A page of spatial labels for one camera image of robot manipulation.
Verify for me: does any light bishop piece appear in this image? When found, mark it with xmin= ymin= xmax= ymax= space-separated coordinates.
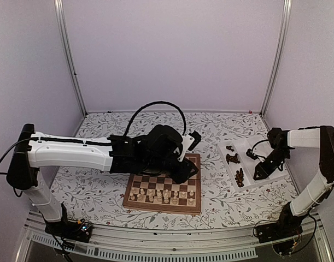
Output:
xmin=171 ymin=196 xmax=178 ymax=205

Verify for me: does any pile of dark chess pieces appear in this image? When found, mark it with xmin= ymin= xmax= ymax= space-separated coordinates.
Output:
xmin=225 ymin=146 xmax=244 ymax=188

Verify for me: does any white plastic tray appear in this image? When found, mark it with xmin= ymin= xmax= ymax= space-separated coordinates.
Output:
xmin=217 ymin=135 xmax=289 ymax=192

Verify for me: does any front aluminium rail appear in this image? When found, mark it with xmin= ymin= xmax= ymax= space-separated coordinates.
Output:
xmin=15 ymin=212 xmax=334 ymax=261

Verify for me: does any wooden chess board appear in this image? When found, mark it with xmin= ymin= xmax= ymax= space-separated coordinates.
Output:
xmin=122 ymin=152 xmax=202 ymax=215

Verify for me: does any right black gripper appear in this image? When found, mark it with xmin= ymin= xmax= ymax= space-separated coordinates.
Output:
xmin=255 ymin=149 xmax=290 ymax=181

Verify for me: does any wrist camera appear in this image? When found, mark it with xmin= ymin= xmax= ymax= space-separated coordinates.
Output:
xmin=178 ymin=131 xmax=201 ymax=162
xmin=246 ymin=148 xmax=266 ymax=160

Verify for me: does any aluminium frame post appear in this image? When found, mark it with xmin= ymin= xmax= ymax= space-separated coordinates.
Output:
xmin=54 ymin=0 xmax=87 ymax=116
xmin=260 ymin=0 xmax=292 ymax=117

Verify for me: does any light knight back row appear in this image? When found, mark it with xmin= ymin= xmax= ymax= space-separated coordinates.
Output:
xmin=137 ymin=194 xmax=143 ymax=202

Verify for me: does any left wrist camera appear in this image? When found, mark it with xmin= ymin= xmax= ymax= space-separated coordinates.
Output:
xmin=178 ymin=131 xmax=201 ymax=162

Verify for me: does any left aluminium frame post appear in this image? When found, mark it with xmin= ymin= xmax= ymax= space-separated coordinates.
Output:
xmin=54 ymin=0 xmax=87 ymax=116

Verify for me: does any right aluminium frame post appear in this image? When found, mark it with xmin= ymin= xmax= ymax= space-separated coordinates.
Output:
xmin=260 ymin=0 xmax=292 ymax=117

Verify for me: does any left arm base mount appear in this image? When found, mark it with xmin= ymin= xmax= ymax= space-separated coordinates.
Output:
xmin=45 ymin=219 xmax=93 ymax=243

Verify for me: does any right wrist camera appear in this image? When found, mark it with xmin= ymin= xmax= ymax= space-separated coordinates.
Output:
xmin=246 ymin=148 xmax=266 ymax=160

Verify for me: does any light queen piece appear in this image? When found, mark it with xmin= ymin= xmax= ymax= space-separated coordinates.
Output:
xmin=156 ymin=190 xmax=162 ymax=203

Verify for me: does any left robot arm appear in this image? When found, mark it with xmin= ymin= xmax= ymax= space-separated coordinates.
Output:
xmin=4 ymin=124 xmax=201 ymax=237

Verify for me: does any light king piece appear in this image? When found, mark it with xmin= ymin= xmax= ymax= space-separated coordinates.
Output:
xmin=163 ymin=194 xmax=169 ymax=204

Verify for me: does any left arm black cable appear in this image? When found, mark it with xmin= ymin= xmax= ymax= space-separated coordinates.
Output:
xmin=125 ymin=100 xmax=187 ymax=137

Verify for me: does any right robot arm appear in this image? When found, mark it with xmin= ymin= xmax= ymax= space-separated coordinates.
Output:
xmin=254 ymin=126 xmax=334 ymax=238

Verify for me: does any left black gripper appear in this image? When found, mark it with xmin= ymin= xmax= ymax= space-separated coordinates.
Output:
xmin=143 ymin=154 xmax=199 ymax=184

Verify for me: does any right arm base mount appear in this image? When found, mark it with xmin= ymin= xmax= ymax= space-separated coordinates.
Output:
xmin=253 ymin=220 xmax=303 ymax=256

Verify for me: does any floral patterned table mat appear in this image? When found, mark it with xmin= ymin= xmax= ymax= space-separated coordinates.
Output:
xmin=51 ymin=111 xmax=297 ymax=233

